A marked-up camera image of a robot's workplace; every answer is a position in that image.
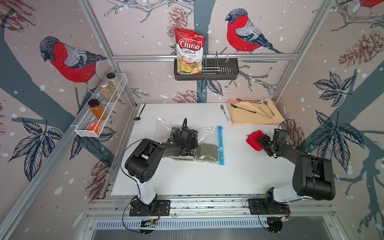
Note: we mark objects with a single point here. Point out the silver spoon on placemat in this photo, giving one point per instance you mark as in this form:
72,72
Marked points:
265,102

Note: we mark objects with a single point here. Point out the copper spoon on placemat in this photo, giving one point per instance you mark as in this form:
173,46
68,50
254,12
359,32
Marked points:
249,101

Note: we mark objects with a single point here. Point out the clear acrylic wall shelf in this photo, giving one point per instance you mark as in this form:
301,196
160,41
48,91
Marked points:
81,128

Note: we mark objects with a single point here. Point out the tan spice jar middle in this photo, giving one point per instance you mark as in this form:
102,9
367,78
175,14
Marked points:
107,91

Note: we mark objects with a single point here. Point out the orange spice jar black lid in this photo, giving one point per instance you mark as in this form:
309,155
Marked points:
97,109

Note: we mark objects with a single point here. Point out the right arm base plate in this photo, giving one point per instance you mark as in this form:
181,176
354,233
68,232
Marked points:
260,207

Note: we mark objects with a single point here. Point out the small orange box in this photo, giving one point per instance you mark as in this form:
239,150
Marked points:
94,127

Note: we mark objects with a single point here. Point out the black wall basket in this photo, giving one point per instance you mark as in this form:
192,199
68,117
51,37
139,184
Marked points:
213,69

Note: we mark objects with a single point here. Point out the green knitted cloth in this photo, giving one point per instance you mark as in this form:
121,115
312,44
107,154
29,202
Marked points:
208,153

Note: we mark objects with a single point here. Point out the silver fork on table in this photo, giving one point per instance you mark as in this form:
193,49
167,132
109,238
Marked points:
223,109

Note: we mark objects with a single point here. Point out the houndstooth black white scarf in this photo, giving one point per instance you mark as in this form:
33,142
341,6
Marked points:
174,138

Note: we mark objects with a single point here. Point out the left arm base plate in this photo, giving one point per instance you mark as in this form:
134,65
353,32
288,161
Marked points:
155,208

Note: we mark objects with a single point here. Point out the pink tray under placemat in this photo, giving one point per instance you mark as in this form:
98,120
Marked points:
235,100

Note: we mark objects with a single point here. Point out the black ladle at table edge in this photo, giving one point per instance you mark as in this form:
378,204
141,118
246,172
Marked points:
139,116

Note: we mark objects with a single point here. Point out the clear vacuum bag blue zipper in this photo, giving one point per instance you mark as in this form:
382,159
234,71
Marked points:
168,131

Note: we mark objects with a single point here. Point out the red knitted cloth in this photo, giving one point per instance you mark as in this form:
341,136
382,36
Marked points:
252,140

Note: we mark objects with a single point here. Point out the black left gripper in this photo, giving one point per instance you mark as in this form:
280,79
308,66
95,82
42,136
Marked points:
192,139

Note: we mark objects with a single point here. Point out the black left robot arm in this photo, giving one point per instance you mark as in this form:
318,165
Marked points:
143,163

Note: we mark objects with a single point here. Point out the beige placemat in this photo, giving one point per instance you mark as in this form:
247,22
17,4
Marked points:
241,117

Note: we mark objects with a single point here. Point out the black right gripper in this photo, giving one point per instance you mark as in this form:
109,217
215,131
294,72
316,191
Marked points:
262,140

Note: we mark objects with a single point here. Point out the red Chuba cassava chips bag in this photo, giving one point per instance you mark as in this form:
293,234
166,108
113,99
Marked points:
190,50

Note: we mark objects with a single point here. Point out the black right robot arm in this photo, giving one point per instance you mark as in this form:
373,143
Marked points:
313,177

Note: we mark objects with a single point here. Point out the gold utensil on placemat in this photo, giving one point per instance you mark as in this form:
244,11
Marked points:
265,113

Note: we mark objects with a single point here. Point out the yellow spice jar black lid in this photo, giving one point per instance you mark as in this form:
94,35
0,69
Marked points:
114,81

